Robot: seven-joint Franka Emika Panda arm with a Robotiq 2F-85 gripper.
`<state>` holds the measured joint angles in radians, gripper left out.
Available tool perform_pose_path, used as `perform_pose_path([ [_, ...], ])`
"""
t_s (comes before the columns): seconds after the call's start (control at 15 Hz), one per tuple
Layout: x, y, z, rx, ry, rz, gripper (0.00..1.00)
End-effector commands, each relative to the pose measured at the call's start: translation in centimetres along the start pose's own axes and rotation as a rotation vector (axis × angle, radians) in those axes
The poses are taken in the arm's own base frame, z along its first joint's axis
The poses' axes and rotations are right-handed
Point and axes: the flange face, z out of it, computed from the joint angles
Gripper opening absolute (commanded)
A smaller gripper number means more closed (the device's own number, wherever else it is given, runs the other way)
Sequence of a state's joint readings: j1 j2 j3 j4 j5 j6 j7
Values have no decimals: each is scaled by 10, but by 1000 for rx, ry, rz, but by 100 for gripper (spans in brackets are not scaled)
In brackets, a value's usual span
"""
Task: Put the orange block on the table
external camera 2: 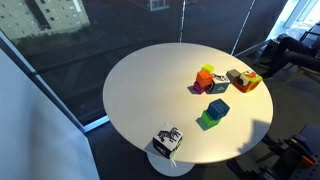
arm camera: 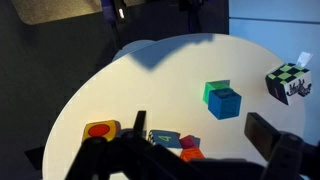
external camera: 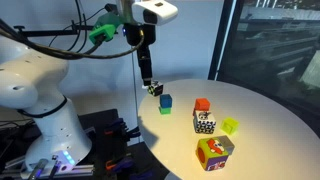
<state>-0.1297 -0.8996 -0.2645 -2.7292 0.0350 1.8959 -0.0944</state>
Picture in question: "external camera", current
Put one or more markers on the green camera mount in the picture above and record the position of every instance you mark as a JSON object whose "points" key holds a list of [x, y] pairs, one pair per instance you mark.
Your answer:
{"points": [[105, 28]]}

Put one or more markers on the blue block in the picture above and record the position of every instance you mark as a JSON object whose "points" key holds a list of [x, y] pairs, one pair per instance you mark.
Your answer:
{"points": [[165, 100]]}

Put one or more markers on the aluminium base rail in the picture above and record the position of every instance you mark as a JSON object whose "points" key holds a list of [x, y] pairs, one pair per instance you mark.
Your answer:
{"points": [[81, 169]]}

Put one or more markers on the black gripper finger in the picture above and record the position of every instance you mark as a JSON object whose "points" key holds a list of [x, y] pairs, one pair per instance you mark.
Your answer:
{"points": [[146, 71]]}

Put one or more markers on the black window frame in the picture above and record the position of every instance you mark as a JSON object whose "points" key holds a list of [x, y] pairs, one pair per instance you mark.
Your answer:
{"points": [[221, 36]]}

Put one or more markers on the black green patterned cube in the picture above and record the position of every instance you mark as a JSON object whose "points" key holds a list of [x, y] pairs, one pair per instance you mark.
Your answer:
{"points": [[155, 89]]}

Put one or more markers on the large colourful picture cube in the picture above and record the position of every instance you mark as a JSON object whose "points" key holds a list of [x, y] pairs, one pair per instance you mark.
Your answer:
{"points": [[211, 155]]}

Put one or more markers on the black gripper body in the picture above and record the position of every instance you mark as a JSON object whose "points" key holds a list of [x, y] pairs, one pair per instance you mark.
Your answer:
{"points": [[138, 35]]}

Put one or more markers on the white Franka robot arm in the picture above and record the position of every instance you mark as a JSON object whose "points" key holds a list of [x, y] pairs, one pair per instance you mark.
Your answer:
{"points": [[33, 80]]}

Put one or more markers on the orange block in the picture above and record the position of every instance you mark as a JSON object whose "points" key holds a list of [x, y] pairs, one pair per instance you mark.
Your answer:
{"points": [[202, 104]]}

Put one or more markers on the yellow-green block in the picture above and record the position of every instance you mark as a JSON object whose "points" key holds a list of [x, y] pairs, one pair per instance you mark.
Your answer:
{"points": [[229, 126]]}

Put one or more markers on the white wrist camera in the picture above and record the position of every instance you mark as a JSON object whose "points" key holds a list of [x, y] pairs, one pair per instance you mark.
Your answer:
{"points": [[156, 11]]}

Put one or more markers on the black horizontal mounting bar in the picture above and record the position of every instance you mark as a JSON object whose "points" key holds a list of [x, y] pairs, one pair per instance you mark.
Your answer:
{"points": [[50, 32]]}

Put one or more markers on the orange blue spring clamp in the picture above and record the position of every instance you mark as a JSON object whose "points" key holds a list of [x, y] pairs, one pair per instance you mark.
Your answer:
{"points": [[118, 128], [120, 164]]}

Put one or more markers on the green block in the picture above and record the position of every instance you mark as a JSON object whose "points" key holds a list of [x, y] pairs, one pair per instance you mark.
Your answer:
{"points": [[165, 110]]}

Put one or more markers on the black white owl cube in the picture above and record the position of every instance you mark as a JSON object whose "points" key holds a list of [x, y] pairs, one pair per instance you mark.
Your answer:
{"points": [[204, 122]]}

